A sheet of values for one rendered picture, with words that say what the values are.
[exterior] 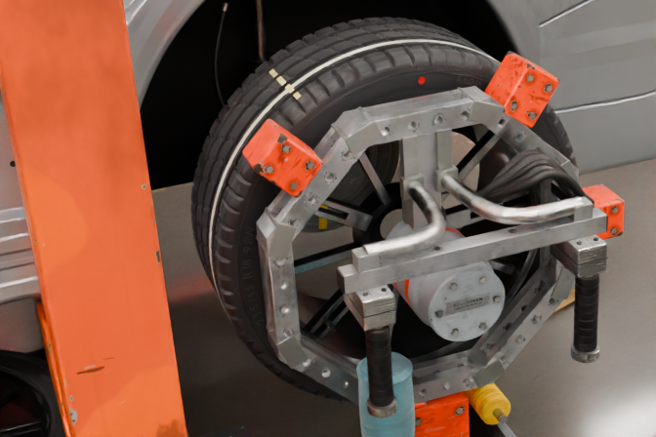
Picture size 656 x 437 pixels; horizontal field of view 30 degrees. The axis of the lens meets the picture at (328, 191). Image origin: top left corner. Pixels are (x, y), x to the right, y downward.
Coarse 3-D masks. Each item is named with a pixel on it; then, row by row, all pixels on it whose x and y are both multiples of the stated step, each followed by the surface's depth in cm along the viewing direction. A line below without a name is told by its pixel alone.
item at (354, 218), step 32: (480, 128) 224; (480, 160) 232; (384, 192) 204; (352, 224) 204; (480, 224) 232; (512, 224) 222; (320, 256) 206; (512, 256) 221; (512, 288) 219; (320, 320) 210; (352, 320) 228; (416, 320) 228; (352, 352) 216; (416, 352) 219
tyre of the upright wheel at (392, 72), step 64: (320, 64) 198; (384, 64) 193; (448, 64) 196; (256, 128) 196; (320, 128) 193; (192, 192) 213; (256, 192) 194; (256, 256) 198; (256, 320) 203; (320, 384) 213
